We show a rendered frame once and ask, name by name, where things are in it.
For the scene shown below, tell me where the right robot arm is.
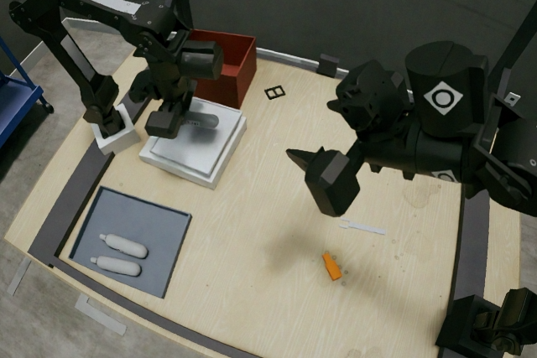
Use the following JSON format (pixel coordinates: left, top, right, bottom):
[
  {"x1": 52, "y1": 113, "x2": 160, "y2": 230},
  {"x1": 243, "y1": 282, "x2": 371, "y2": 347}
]
[{"x1": 8, "y1": 0, "x2": 224, "y2": 139}]

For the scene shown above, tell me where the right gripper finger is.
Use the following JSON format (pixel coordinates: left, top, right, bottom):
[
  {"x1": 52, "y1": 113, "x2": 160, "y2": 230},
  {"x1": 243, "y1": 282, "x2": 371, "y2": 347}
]
[
  {"x1": 180, "y1": 80, "x2": 197, "y2": 111},
  {"x1": 158, "y1": 106, "x2": 187, "y2": 126}
]

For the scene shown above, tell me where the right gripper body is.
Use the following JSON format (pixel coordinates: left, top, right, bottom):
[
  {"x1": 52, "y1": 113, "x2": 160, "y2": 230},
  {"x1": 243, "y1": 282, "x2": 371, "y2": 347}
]
[{"x1": 144, "y1": 73, "x2": 191, "y2": 139}]

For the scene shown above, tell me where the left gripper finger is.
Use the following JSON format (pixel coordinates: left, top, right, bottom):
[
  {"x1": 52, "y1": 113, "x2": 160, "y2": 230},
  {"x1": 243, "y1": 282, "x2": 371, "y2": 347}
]
[
  {"x1": 326, "y1": 99, "x2": 341, "y2": 113},
  {"x1": 285, "y1": 146, "x2": 325, "y2": 172}
]

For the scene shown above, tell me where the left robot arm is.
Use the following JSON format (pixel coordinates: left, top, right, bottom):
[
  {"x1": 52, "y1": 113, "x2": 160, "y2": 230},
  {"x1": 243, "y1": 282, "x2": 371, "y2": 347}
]
[{"x1": 336, "y1": 41, "x2": 537, "y2": 356}]

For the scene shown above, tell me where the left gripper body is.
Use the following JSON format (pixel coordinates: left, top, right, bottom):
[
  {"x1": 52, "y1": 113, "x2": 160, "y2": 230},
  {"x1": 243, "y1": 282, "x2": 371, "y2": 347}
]
[{"x1": 304, "y1": 70, "x2": 422, "y2": 217}]

